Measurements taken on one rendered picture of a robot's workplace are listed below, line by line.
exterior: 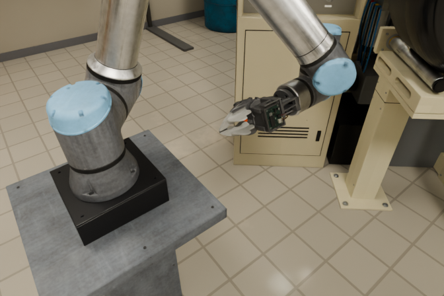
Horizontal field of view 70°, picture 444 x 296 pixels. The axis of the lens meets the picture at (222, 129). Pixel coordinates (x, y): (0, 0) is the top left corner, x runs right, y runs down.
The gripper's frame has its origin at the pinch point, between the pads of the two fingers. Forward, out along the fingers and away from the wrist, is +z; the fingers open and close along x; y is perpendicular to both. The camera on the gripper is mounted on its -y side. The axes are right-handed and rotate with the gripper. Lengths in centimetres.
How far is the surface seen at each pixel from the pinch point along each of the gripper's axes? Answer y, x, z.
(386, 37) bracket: -4, -3, -81
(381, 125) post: -15, 38, -90
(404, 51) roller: 5, 2, -75
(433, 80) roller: 20, 8, -61
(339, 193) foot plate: -40, 81, -85
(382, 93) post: -14, 23, -92
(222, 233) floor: -59, 72, -19
